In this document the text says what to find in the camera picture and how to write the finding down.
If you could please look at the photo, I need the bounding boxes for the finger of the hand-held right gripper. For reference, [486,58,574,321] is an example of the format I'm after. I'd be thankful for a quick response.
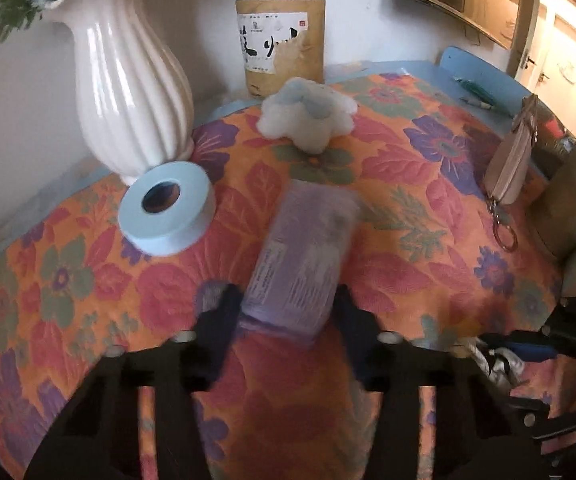
[508,385,569,442]
[480,327,569,362]

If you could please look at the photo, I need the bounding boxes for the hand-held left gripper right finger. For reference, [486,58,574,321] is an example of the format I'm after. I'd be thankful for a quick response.
[330,285,544,480]

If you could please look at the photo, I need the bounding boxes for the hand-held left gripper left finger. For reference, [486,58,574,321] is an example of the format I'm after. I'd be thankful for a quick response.
[25,282,243,480]

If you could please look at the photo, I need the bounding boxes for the grey and black socks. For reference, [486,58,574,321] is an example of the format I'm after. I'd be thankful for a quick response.
[460,337,527,394]

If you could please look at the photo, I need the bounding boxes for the purple tissue pack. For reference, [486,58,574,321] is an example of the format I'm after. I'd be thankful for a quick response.
[238,179,365,347]

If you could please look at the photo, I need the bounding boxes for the light blue tape roll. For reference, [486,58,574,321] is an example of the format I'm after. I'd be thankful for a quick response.
[118,161,217,257]

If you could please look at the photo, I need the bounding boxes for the floral tablecloth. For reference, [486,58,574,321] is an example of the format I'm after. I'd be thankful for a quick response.
[0,72,576,480]

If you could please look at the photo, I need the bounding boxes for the beige cylinder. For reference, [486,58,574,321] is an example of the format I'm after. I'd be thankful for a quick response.
[538,65,576,262]

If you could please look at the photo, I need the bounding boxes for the beige coin purse with keyring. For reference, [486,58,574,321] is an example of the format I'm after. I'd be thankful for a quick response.
[483,93,542,254]

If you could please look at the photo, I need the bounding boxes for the white and blue cloud plush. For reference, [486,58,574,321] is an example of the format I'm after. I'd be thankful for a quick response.
[259,76,359,154]

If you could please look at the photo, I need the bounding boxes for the green pen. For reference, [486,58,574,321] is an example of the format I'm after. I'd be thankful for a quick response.
[454,76,495,109]

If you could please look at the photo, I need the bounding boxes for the white ribbed ceramic vase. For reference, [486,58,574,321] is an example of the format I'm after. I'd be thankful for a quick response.
[42,0,197,187]

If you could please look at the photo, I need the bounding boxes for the tan cylindrical pen holder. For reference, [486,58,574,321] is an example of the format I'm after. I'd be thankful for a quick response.
[235,0,327,99]

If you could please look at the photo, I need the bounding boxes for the wooden door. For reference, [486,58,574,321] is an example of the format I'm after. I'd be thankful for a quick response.
[513,0,576,128]

